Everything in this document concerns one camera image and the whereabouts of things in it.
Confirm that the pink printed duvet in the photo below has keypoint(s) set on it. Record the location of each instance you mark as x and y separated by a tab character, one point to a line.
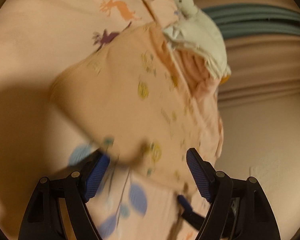
40	39

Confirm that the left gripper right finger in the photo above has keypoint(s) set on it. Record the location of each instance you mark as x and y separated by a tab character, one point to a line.
239	209

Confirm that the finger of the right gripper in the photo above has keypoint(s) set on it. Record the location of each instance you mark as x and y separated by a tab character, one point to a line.
194	219

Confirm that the teal curtain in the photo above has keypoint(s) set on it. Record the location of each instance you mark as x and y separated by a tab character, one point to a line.
247	19

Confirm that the peach cartoon print shirt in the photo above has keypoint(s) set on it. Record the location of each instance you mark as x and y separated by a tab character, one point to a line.
132	99

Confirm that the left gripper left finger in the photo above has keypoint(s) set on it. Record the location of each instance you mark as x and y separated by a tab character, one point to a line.
42	218

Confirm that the white goose plush toy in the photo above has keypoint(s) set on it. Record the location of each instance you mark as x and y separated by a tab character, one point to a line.
188	8

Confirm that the pink folded clothes stack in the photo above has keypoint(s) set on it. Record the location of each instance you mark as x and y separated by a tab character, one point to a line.
201	83

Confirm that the white folded garment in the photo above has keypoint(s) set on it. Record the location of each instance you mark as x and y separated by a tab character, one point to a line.
200	34

